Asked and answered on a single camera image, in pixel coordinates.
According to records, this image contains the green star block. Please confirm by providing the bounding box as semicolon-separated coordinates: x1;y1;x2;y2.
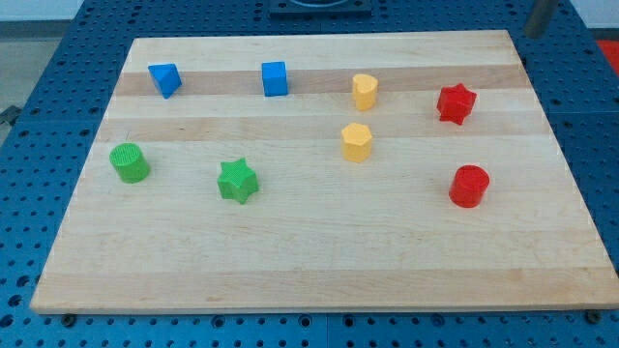
217;158;259;204

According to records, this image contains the yellow hexagon block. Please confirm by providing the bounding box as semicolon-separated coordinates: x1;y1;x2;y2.
340;123;372;162

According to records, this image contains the red star block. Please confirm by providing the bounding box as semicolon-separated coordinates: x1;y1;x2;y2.
436;83;477;126

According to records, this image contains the green cylinder block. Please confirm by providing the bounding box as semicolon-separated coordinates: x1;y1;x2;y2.
109;143;151;184

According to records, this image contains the wooden board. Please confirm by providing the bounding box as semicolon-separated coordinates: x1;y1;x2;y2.
31;30;618;314

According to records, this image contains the grey metal pusher rod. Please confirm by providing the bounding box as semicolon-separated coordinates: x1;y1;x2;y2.
523;0;559;40

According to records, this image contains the red cylinder block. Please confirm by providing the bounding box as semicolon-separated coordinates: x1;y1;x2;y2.
449;164;490;208

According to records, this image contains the blue triangular prism block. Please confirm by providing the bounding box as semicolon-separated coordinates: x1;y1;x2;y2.
148;63;182;100

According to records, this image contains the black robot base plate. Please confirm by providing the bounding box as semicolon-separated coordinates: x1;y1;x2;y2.
266;0;373;17

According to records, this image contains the blue cube block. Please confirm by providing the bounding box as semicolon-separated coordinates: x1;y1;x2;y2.
261;61;288;97

